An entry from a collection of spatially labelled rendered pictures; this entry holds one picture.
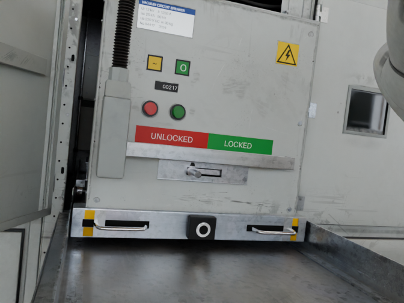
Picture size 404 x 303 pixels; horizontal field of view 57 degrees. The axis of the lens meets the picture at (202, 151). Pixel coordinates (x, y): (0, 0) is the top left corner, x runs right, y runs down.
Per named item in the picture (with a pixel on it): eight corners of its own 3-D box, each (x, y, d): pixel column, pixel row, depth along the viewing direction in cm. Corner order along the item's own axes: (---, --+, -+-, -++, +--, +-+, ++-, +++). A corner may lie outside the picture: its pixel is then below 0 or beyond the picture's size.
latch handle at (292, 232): (300, 235, 85) (300, 232, 85) (257, 234, 82) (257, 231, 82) (288, 229, 90) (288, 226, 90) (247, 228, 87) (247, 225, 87)
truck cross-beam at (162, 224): (303, 241, 90) (307, 217, 90) (70, 237, 74) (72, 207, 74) (293, 235, 95) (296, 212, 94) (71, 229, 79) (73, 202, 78)
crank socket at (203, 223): (215, 241, 80) (217, 218, 80) (189, 240, 78) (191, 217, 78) (211, 237, 83) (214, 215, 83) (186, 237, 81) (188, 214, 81)
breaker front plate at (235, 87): (296, 223, 89) (321, 23, 87) (86, 215, 75) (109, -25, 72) (293, 221, 90) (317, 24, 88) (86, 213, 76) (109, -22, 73)
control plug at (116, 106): (124, 179, 66) (133, 82, 65) (95, 177, 65) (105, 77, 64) (120, 173, 74) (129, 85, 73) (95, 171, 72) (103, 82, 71)
